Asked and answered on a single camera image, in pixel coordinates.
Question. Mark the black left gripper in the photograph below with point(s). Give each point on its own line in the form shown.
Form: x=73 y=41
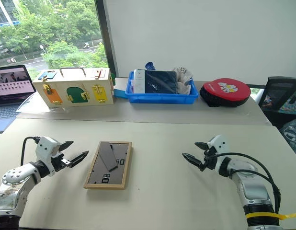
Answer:
x=59 y=163

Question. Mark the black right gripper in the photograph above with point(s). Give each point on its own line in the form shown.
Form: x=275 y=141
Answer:
x=210 y=159

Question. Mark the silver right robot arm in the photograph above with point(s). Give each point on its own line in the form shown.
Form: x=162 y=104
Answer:
x=254 y=189

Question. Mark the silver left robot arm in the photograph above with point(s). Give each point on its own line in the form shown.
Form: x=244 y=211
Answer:
x=15 y=182

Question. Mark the laptop computer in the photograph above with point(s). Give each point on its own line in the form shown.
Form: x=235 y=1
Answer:
x=11 y=86

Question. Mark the blue plastic bin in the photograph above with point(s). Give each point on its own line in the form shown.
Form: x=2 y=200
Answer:
x=160 y=98

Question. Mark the red and black round case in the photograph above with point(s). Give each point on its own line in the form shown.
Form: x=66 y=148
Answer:
x=224 y=92

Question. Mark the wooden lock puzzle box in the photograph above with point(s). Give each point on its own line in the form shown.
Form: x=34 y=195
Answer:
x=73 y=83

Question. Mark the blue card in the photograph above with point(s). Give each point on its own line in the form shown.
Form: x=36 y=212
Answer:
x=119 y=93

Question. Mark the dark navy pouch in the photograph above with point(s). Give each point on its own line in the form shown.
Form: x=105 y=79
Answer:
x=161 y=81

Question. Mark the yellow tape strip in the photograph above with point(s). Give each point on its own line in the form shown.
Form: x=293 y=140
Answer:
x=263 y=215

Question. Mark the white slim carton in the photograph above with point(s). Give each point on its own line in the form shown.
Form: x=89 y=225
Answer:
x=139 y=81

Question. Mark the dark patterned bag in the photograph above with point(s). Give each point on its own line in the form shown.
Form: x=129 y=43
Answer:
x=292 y=136

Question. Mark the black mesh office chair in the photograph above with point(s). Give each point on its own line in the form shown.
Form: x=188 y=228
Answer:
x=279 y=95

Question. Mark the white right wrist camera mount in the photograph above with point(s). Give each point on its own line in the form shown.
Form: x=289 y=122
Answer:
x=219 y=146

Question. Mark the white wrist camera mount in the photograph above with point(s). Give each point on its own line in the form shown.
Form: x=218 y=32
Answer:
x=46 y=147
x=219 y=146

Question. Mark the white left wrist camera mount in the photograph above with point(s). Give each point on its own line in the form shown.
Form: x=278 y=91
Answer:
x=46 y=147

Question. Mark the wooden framed dark panel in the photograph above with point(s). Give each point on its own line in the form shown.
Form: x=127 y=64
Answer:
x=102 y=177

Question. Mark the dark window frame post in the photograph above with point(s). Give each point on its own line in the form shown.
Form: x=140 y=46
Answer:
x=107 y=36

